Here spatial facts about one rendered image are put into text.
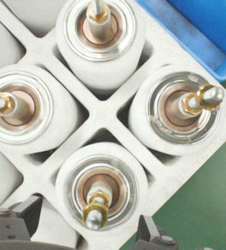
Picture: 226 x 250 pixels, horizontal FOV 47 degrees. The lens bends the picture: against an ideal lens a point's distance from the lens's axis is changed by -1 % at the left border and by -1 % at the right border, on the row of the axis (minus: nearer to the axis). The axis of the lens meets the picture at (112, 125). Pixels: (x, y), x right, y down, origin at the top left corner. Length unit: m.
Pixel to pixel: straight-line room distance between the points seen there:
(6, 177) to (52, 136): 0.11
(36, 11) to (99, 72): 0.12
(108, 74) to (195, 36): 0.32
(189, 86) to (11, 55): 0.23
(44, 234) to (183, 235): 0.33
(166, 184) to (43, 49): 0.24
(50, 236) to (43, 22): 0.26
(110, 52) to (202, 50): 0.32
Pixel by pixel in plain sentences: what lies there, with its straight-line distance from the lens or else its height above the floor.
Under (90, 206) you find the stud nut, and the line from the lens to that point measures 0.19.
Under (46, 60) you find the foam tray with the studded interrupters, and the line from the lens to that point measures 0.36.
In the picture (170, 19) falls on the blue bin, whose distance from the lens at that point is 0.57.
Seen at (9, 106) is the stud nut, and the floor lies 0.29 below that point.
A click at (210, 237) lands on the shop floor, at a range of 0.58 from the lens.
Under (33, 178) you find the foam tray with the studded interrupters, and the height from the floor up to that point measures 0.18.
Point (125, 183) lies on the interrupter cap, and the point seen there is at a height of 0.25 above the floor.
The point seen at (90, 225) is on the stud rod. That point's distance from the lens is 0.18.
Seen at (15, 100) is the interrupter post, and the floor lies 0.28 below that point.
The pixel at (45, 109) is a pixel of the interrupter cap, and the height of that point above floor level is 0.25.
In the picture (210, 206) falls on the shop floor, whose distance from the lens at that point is 0.56.
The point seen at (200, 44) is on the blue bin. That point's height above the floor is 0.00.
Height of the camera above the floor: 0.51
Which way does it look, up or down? 87 degrees down
